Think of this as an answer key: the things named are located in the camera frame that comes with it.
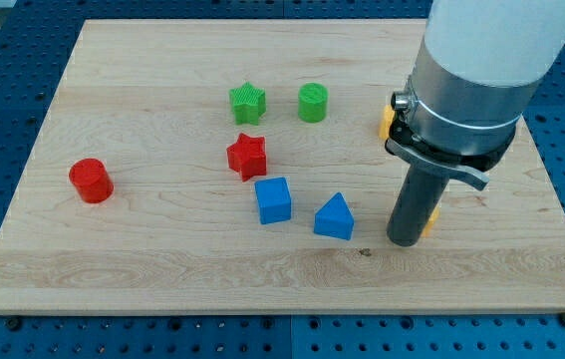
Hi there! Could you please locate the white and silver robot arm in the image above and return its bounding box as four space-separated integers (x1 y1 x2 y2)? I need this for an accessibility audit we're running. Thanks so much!
386 0 565 190

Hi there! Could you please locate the yellow block behind arm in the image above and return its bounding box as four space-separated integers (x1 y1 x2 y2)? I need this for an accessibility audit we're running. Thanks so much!
378 105 395 141

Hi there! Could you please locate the blue triangle block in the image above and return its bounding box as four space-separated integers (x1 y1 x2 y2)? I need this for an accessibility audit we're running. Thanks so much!
313 192 355 240

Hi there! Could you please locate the blue cube block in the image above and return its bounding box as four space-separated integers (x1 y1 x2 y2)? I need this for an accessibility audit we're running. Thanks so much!
254 178 292 224

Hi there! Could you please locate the red star block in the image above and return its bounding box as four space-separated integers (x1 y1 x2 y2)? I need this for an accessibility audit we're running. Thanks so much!
226 133 267 181

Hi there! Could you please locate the green star block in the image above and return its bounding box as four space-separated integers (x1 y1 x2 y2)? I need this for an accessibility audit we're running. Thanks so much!
229 82 266 125

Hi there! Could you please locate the green cylinder block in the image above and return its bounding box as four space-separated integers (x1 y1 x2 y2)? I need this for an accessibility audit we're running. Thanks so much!
298 83 328 123

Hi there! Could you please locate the light wooden board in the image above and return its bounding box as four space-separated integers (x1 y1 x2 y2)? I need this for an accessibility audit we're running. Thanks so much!
0 20 565 316

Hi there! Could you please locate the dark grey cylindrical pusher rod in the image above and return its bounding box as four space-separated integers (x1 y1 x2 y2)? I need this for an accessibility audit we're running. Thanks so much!
387 166 449 247

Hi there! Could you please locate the yellow block behind rod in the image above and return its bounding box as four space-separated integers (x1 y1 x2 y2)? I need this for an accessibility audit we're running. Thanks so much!
422 206 440 237

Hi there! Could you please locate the red cylinder block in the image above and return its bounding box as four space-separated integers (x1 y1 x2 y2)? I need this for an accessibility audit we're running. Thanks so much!
69 158 114 203

